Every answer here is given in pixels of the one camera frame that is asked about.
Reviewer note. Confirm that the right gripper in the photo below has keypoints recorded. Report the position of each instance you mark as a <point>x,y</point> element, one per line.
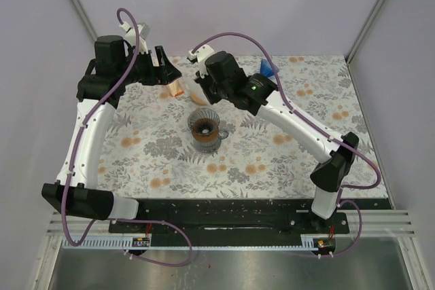
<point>203,83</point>

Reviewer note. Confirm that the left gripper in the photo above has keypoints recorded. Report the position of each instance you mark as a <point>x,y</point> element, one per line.
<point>162,75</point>

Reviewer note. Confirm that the coffee filter paper pack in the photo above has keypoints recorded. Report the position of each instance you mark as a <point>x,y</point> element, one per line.
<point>175,87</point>

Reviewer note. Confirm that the clear glass dripper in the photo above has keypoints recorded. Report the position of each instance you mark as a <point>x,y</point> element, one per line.
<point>203,118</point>

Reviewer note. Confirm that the grey glass server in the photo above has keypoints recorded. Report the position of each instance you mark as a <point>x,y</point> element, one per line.
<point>208,141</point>

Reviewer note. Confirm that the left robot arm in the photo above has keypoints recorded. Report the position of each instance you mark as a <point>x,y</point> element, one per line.
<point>113,67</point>

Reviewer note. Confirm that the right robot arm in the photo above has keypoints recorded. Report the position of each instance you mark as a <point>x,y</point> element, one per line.
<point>221,78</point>

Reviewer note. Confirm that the blue plastic dripper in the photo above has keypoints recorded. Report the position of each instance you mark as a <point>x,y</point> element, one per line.
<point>268,70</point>

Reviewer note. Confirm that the floral table mat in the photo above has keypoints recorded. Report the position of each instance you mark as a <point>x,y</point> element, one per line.
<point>148,150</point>

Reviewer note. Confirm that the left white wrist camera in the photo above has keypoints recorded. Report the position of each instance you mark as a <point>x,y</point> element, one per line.
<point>141,30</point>

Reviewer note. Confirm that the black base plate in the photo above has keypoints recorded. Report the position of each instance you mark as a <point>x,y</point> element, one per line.
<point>233,223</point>

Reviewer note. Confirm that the white cable duct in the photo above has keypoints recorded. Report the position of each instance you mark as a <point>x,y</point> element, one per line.
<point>112,242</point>

